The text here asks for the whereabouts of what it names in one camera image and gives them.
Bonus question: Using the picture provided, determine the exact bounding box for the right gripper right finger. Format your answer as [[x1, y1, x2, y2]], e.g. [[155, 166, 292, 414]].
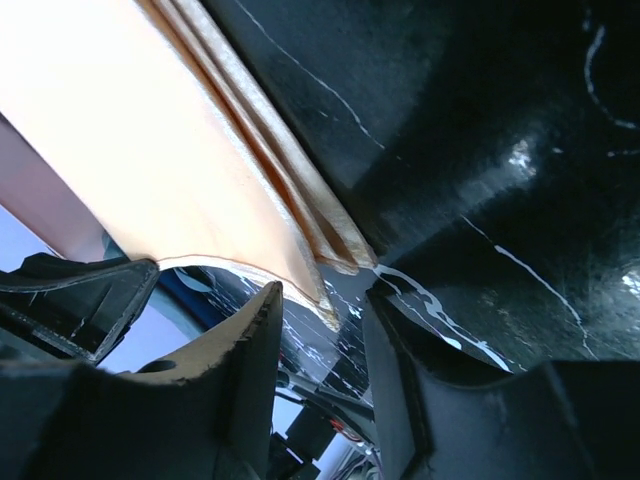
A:
[[362, 291, 550, 479]]

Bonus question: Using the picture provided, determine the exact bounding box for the black marble pattern mat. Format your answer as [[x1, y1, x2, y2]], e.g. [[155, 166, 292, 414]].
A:
[[205, 1, 639, 397]]

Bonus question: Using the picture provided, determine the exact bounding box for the peach cloth napkin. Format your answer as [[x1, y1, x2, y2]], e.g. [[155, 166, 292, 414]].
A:
[[1, 1, 376, 331]]

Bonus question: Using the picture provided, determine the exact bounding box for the pink divided organizer tray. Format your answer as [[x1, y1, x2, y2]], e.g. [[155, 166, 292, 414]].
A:
[[1, 118, 105, 262]]

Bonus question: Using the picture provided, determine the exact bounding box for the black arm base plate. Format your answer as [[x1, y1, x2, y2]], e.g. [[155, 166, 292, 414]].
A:
[[266, 368, 383, 479]]

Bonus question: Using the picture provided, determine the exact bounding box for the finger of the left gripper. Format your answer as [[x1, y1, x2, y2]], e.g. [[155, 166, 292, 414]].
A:
[[1, 257, 160, 363]]

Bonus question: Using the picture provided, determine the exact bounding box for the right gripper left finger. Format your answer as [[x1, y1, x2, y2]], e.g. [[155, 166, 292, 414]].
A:
[[134, 280, 285, 479]]

